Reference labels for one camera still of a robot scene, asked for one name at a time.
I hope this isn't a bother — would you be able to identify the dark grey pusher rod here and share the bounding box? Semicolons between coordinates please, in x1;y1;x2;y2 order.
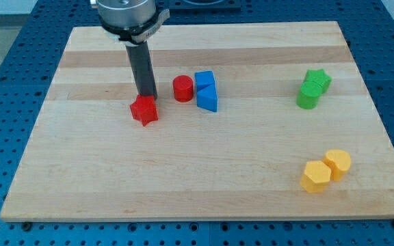
126;42;157;99

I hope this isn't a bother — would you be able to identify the red star block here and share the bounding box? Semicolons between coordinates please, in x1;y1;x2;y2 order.
129;95;158;126

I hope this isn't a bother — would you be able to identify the red cylinder block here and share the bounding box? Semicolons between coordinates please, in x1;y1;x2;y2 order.
173;75;194;103

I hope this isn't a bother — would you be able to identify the blue cube block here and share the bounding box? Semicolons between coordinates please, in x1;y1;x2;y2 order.
194;70;215;91

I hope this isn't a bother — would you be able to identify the blue triangle block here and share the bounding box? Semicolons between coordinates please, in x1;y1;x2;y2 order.
197;85;218;112

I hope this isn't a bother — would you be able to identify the light wooden board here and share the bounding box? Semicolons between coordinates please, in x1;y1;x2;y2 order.
0;21;394;222

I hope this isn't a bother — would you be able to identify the green cylinder block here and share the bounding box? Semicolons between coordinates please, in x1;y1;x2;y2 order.
296;81;322;109

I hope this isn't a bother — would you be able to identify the green star block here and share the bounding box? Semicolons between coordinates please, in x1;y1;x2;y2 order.
304;69;332;93

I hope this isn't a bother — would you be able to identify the yellow hexagon block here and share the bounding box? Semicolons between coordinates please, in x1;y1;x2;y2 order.
300;161;331;193

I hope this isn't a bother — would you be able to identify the yellow heart block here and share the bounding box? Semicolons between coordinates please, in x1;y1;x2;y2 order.
323;149;352;182

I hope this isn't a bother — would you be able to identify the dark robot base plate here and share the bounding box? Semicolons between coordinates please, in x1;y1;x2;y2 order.
164;0;241;10

